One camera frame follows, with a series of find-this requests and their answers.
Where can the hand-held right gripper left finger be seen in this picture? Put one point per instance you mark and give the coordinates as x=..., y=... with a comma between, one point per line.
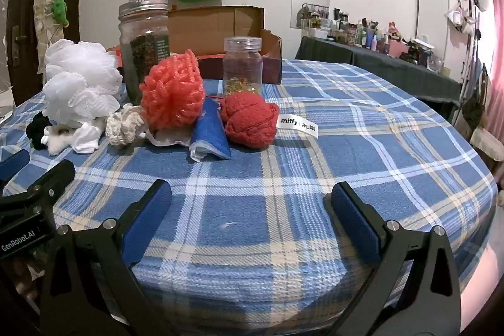
x=147, y=218

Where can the black fluffy scrunchie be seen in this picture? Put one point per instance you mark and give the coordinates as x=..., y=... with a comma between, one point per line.
x=37, y=131

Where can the coral mesh bath loofah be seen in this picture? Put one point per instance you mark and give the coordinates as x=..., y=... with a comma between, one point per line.
x=173, y=92

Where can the red rabbit plush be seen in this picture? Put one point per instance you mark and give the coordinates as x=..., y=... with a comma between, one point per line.
x=248, y=119

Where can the green plush toy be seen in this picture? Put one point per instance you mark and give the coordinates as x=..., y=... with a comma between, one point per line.
x=59, y=7

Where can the blue cloth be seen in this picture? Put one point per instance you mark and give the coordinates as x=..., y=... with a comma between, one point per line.
x=210, y=131

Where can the pink curtain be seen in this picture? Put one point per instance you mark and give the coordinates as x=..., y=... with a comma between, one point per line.
x=494, y=44

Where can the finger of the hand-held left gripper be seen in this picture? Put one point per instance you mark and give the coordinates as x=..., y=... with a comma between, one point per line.
x=51, y=178
x=13, y=162

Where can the cardboard box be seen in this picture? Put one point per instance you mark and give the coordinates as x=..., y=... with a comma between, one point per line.
x=220, y=25

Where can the small white cloth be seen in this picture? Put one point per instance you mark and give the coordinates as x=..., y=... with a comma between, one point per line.
x=88, y=139

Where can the white wardrobe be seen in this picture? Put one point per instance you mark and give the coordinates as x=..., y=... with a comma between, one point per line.
x=433, y=13

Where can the white fluffy star hair clip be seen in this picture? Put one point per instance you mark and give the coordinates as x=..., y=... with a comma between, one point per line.
x=59, y=141

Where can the row of cosmetic bottles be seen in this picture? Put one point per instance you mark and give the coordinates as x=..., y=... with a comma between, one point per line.
x=366, y=35

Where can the hanging paper organiser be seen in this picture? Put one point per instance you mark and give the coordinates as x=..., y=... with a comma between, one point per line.
x=41, y=17

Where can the large glass jar metal lid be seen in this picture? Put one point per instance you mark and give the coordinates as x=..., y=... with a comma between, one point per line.
x=143, y=44

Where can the white mesh bath loofah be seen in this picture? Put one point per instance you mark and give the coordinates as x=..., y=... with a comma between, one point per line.
x=78, y=84

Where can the dark green covered table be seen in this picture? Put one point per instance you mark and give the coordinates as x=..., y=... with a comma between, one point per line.
x=374, y=64

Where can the cream crochet scrunchie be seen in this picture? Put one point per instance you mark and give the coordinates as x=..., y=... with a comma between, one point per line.
x=122, y=127

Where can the small clear plastic jar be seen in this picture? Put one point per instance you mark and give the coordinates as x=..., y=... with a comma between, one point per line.
x=242, y=64

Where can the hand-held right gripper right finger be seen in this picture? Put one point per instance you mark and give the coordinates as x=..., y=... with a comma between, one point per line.
x=354, y=218

